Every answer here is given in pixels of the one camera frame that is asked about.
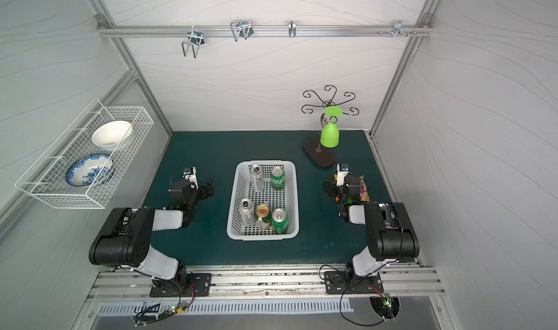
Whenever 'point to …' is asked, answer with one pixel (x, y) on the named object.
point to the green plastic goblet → (330, 134)
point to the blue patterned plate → (90, 169)
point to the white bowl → (109, 136)
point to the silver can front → (247, 208)
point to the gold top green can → (262, 214)
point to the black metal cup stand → (320, 155)
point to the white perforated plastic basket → (241, 182)
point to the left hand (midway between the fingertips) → (200, 180)
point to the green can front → (280, 221)
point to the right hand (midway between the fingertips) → (337, 176)
